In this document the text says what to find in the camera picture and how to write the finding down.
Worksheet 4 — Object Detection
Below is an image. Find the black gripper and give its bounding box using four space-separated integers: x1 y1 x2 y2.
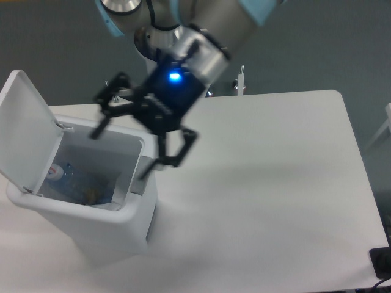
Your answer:
89 53 206 181

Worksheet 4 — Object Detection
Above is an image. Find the clear plastic water bottle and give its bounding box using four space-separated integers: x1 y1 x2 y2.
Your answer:
45 162 115 206

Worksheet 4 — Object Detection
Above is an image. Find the clear plastic wrapper bag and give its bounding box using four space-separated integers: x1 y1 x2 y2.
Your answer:
91 201 122 211

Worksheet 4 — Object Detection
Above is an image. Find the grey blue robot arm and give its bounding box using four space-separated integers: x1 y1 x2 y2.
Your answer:
91 1 280 176

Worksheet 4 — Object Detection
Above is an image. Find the white trash can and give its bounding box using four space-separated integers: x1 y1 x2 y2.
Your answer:
1 115 158 255

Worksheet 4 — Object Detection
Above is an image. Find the white trash can lid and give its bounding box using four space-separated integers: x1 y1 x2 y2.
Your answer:
1 70 75 194

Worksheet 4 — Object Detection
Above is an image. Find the white furniture leg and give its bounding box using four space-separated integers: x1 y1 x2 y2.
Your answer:
366 103 390 150

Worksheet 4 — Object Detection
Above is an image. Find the black device at edge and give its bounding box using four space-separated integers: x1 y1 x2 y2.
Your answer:
369 247 390 279

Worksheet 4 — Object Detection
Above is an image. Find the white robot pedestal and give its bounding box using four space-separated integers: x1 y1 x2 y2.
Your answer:
134 26 167 75

